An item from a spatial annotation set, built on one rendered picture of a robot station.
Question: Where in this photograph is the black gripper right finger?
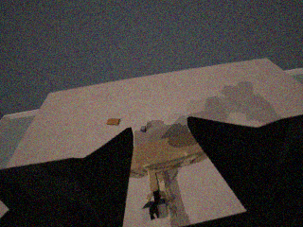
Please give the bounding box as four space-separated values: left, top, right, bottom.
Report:
187 114 303 211

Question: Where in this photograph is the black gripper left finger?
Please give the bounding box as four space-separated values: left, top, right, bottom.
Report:
0 128 134 227

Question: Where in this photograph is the brown flat block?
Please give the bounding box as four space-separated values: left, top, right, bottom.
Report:
106 119 119 125

